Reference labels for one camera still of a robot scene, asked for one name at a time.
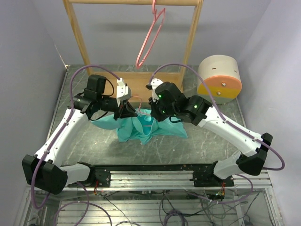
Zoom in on thin pink wire hanger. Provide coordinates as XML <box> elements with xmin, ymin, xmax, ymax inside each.
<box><xmin>130</xmin><ymin>96</ymin><xmax>152</xmax><ymax>127</ymax></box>

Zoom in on teal t shirt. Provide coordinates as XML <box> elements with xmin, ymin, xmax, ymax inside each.
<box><xmin>91</xmin><ymin>109</ymin><xmax>188</xmax><ymax>145</ymax></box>

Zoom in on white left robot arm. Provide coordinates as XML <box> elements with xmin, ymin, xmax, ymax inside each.
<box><xmin>22</xmin><ymin>74</ymin><xmax>137</xmax><ymax>194</ymax></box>

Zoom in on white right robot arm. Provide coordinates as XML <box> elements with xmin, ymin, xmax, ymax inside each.
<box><xmin>146</xmin><ymin>79</ymin><xmax>273</xmax><ymax>186</ymax></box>

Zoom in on thick pink plastic hanger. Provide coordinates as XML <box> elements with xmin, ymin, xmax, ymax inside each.
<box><xmin>135</xmin><ymin>0</ymin><xmax>166</xmax><ymax>69</ymax></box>

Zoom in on wooden clothes rack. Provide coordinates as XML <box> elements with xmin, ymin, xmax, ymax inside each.
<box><xmin>63</xmin><ymin>0</ymin><xmax>204</xmax><ymax>102</ymax></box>

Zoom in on round drawer cabinet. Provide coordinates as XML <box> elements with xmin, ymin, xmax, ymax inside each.
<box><xmin>198</xmin><ymin>55</ymin><xmax>242</xmax><ymax>104</ymax></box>

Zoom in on aluminium rail frame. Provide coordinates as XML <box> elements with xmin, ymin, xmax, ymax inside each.
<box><xmin>14</xmin><ymin>65</ymin><xmax>283</xmax><ymax>226</ymax></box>

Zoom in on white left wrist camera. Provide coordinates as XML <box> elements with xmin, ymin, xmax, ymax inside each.
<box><xmin>116</xmin><ymin>78</ymin><xmax>131</xmax><ymax>105</ymax></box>

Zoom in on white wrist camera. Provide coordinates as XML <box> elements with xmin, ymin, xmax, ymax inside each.
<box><xmin>116</xmin><ymin>78</ymin><xmax>131</xmax><ymax>105</ymax></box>
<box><xmin>150</xmin><ymin>78</ymin><xmax>163</xmax><ymax>102</ymax></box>

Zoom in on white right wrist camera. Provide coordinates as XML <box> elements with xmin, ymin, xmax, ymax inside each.
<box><xmin>150</xmin><ymin>78</ymin><xmax>163</xmax><ymax>102</ymax></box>

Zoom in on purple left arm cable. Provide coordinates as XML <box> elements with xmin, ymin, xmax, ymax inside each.
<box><xmin>30</xmin><ymin>65</ymin><xmax>123</xmax><ymax>226</ymax></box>

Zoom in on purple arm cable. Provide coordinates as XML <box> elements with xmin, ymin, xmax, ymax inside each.
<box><xmin>147</xmin><ymin>63</ymin><xmax>285</xmax><ymax>205</ymax></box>
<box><xmin>30</xmin><ymin>65</ymin><xmax>123</xmax><ymax>226</ymax></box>

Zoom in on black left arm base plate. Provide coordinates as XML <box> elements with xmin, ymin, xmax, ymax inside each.
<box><xmin>66</xmin><ymin>163</ymin><xmax>111</xmax><ymax>187</ymax></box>

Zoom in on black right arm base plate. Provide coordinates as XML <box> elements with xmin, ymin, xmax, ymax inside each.
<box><xmin>188</xmin><ymin>161</ymin><xmax>234</xmax><ymax>187</ymax></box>

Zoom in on black floor cables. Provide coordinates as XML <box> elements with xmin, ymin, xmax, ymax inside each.
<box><xmin>94</xmin><ymin>188</ymin><xmax>259</xmax><ymax>226</ymax></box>

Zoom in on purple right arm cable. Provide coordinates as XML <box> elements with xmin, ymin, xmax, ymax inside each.
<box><xmin>147</xmin><ymin>63</ymin><xmax>285</xmax><ymax>205</ymax></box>

